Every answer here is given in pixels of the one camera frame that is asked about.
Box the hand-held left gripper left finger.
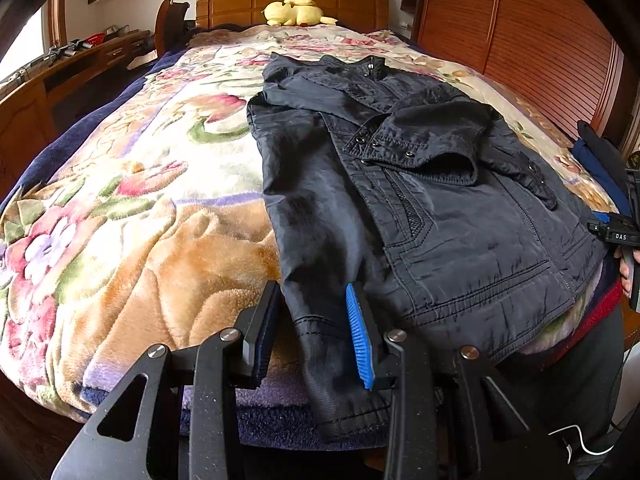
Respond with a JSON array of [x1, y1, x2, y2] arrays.
[[52, 280, 283, 480]]

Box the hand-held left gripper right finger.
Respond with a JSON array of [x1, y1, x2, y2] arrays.
[[346, 281, 576, 480]]

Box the dark zip jacket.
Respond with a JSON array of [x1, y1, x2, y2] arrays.
[[246, 53, 608, 443]]

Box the person's right hand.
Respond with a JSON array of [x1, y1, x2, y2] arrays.
[[619, 247, 633, 293]]

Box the folded blue garment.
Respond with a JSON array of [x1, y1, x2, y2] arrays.
[[571, 137, 621, 211]]

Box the folded black garment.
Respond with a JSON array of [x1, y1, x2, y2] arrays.
[[577, 120, 633, 201]]

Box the floral plush blanket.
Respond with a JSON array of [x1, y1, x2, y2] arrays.
[[0, 22, 618, 423]]

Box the person's dark trousers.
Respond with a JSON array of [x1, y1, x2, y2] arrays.
[[495, 300, 626, 480]]

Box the wooden slatted wardrobe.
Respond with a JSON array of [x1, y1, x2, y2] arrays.
[[412, 0, 626, 146]]

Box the long wooden desk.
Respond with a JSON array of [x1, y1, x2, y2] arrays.
[[0, 30, 156, 196]]

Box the yellow plush toy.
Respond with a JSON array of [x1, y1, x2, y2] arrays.
[[263, 0, 338, 27]]

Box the wooden chair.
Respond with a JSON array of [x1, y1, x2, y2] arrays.
[[154, 0, 191, 53]]

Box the wooden bed headboard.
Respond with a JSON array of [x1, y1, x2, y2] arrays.
[[195, 0, 391, 31]]

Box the black desk clutter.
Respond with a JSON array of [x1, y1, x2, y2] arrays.
[[47, 40, 88, 61]]

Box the window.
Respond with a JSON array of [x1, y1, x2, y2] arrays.
[[0, 0, 68, 86]]

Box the white cable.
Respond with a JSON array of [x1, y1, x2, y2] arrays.
[[547, 425, 613, 456]]

